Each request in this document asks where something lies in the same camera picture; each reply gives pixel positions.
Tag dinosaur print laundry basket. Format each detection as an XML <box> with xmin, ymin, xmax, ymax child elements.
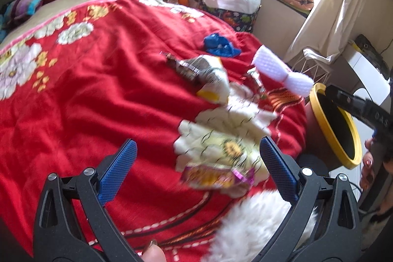
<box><xmin>198</xmin><ymin>0</ymin><xmax>260</xmax><ymax>33</ymax></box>

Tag blue crumpled plastic wrapper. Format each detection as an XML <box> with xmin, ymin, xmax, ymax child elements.
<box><xmin>204</xmin><ymin>33</ymin><xmax>242</xmax><ymax>58</ymax></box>

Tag purple foil snack wrapper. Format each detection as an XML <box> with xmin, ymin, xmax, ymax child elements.
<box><xmin>181</xmin><ymin>164</ymin><xmax>255</xmax><ymax>190</ymax></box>

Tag white wire side table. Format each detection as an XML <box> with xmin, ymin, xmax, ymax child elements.
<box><xmin>292</xmin><ymin>48</ymin><xmax>332</xmax><ymax>84</ymax></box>

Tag cream curtain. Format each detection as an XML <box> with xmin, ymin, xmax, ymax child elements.
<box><xmin>284</xmin><ymin>0</ymin><xmax>364</xmax><ymax>64</ymax></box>

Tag yellow white wrapper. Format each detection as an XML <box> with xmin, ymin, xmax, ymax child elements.
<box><xmin>196</xmin><ymin>83</ymin><xmax>230</xmax><ymax>105</ymax></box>

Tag silver foil snack wrapper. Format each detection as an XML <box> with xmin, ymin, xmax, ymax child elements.
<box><xmin>160</xmin><ymin>51</ymin><xmax>229</xmax><ymax>88</ymax></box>

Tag white fluffy sleeve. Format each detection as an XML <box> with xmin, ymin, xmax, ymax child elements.
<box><xmin>202</xmin><ymin>189</ymin><xmax>319</xmax><ymax>262</ymax></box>

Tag red floral blanket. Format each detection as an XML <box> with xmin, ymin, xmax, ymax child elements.
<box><xmin>1</xmin><ymin>0</ymin><xmax>306</xmax><ymax>261</ymax></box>

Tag left hand painted nails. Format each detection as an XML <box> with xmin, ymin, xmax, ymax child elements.
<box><xmin>140</xmin><ymin>240</ymin><xmax>167</xmax><ymax>262</ymax></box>

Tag yellow rimmed black trash bin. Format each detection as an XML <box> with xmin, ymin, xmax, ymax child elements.
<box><xmin>305</xmin><ymin>83</ymin><xmax>362</xmax><ymax>171</ymax></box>

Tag white round cabinet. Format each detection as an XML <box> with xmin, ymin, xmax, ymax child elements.
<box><xmin>342</xmin><ymin>40</ymin><xmax>390</xmax><ymax>105</ymax></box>

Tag right hand painted nails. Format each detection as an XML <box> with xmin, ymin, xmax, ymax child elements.
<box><xmin>359</xmin><ymin>138</ymin><xmax>393</xmax><ymax>216</ymax></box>

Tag purple striped cloth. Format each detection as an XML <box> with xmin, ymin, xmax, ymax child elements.
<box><xmin>1</xmin><ymin>0</ymin><xmax>43</xmax><ymax>31</ymax></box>

